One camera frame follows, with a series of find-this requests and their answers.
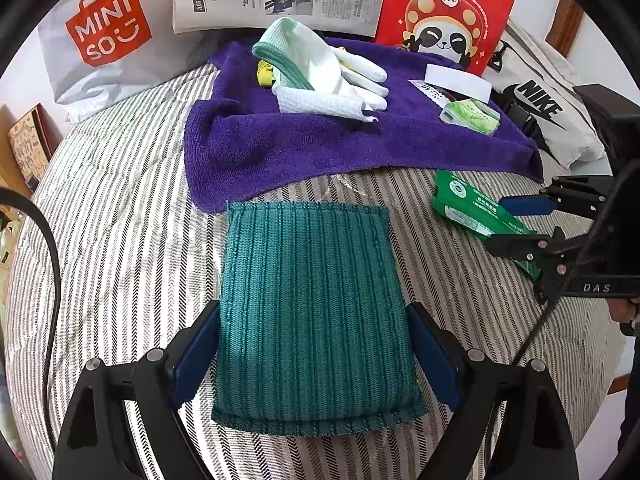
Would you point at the dark box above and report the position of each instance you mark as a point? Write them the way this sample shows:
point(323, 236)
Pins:
point(597, 105)

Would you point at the green packet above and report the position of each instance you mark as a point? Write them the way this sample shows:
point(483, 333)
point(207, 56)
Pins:
point(480, 215)

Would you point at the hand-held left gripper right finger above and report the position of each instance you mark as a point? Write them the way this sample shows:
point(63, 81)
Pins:
point(435, 355)

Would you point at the purple towel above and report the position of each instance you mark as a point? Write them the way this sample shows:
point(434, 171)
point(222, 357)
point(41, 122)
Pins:
point(300, 145)

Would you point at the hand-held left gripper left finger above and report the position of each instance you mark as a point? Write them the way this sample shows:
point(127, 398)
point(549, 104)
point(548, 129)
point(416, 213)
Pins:
point(195, 360)

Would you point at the white glove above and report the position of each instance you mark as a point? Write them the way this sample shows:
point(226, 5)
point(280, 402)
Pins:
point(367, 96)
point(362, 65)

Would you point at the white shopping bag orange logo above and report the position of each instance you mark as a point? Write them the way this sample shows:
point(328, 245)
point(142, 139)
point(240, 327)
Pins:
point(75, 75)

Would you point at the green tissue pack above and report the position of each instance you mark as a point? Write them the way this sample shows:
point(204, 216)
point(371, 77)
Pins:
point(470, 116)

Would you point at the white cloth with green edge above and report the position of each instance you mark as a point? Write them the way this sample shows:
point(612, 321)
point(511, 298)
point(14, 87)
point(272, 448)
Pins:
point(300, 50)

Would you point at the red panda print bag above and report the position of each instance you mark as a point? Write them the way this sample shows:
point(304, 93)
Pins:
point(400, 5)

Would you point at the striped bed sheet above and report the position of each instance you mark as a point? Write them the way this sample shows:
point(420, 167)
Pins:
point(125, 260)

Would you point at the teal knitted pad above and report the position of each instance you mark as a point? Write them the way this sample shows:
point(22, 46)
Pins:
point(315, 310)

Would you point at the wooden headboard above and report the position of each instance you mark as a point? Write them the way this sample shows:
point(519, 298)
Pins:
point(565, 25)

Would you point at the white tote bag black print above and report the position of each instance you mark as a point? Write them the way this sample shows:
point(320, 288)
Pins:
point(565, 125)

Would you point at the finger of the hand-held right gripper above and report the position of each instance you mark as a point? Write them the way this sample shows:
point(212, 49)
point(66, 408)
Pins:
point(515, 247)
point(525, 206)

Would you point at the white waffle cloth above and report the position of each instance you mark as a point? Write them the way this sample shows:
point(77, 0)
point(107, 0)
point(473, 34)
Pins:
point(320, 105)

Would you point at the person's right hand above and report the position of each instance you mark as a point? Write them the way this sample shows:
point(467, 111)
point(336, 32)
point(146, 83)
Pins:
point(625, 312)

